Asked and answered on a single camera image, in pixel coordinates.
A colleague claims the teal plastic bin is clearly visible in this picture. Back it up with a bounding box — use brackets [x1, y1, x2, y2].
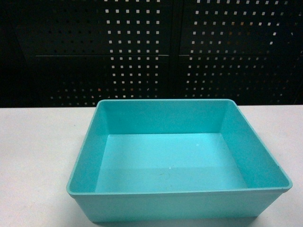
[67, 99, 293, 223]

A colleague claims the black perforated back panel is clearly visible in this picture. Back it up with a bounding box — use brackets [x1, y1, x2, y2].
[0, 0, 303, 107]

